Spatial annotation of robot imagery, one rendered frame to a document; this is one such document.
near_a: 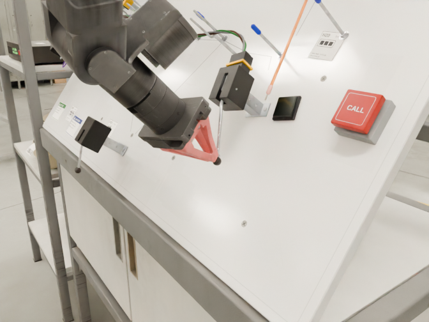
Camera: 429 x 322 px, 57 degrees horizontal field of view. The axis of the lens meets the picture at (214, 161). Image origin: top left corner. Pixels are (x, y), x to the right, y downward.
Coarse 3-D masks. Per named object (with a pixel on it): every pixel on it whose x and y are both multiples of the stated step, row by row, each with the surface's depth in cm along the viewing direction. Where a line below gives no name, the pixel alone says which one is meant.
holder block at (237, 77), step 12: (228, 72) 60; (240, 72) 59; (216, 84) 61; (228, 84) 59; (240, 84) 59; (252, 84) 61; (216, 96) 60; (228, 96) 58; (240, 96) 60; (228, 108) 62; (240, 108) 60
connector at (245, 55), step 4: (240, 52) 62; (244, 52) 61; (232, 56) 63; (236, 56) 62; (240, 56) 62; (244, 56) 61; (248, 56) 62; (232, 60) 63; (236, 60) 62; (248, 60) 62; (252, 60) 62; (236, 64) 61; (240, 64) 61; (244, 64) 61; (244, 68) 61; (248, 68) 62; (248, 72) 62
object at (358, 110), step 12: (348, 96) 50; (360, 96) 49; (372, 96) 48; (348, 108) 50; (360, 108) 48; (372, 108) 47; (336, 120) 50; (348, 120) 49; (360, 120) 48; (372, 120) 47; (360, 132) 48
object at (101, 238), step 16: (64, 176) 136; (64, 192) 141; (80, 192) 123; (80, 208) 127; (96, 208) 112; (80, 224) 131; (96, 224) 115; (112, 224) 103; (80, 240) 135; (96, 240) 119; (112, 240) 105; (96, 256) 122; (112, 256) 108; (96, 272) 126; (112, 272) 111; (112, 288) 115; (128, 288) 103; (128, 304) 105
